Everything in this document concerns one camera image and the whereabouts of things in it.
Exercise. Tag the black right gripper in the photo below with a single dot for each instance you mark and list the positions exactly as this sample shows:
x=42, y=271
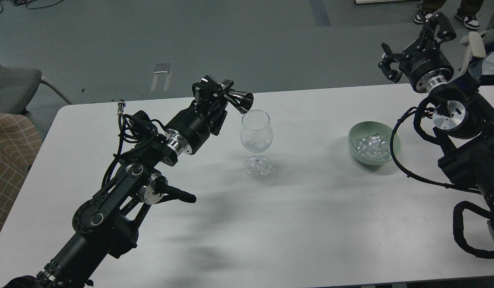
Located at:
x=422, y=59

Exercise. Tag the white black sneaker right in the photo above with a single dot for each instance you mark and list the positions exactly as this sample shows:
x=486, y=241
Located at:
x=469, y=21

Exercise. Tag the clear wine glass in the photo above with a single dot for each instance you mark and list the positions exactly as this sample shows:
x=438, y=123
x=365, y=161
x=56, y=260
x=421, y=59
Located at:
x=256, y=136

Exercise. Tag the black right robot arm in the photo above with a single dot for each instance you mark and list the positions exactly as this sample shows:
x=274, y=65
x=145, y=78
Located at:
x=453, y=115

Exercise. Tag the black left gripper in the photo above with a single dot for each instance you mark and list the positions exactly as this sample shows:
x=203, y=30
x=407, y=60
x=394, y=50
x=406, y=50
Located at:
x=191, y=127

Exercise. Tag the beige checkered cushion chair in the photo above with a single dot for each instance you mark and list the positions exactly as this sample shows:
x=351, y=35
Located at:
x=20, y=143

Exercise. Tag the steel cocktail jigger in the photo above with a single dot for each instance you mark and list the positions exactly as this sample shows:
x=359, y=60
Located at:
x=242, y=101

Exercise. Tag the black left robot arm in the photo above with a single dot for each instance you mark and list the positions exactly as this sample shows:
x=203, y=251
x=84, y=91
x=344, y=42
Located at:
x=108, y=223

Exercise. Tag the grey office chair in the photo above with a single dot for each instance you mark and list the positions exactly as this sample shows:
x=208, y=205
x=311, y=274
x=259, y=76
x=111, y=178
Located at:
x=18, y=86

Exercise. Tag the white chair with clothes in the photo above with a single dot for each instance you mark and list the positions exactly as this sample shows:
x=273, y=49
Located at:
x=478, y=56

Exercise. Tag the clear ice cubes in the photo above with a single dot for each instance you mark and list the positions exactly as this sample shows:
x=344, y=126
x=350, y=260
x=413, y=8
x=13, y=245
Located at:
x=373, y=147

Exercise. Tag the green bowl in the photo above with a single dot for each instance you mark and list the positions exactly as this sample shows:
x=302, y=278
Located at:
x=364, y=129

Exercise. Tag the silver floor socket plate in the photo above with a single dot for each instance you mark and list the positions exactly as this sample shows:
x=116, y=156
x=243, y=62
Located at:
x=161, y=68

